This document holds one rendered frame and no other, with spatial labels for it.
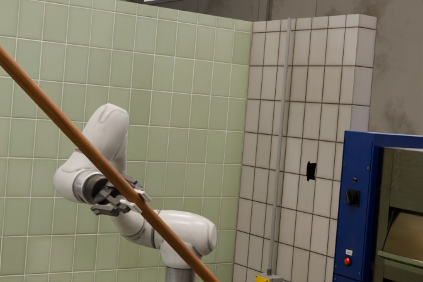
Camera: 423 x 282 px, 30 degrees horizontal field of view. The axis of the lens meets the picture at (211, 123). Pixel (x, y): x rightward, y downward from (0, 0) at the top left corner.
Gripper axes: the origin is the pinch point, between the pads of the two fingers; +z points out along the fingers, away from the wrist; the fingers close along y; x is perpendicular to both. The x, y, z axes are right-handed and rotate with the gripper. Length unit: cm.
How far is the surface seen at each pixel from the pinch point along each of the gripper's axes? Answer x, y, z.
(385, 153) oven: -85, -90, -35
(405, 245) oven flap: -105, -65, -21
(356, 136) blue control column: -80, -91, -47
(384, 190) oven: -94, -79, -34
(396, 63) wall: -316, -377, -363
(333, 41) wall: -58, -121, -67
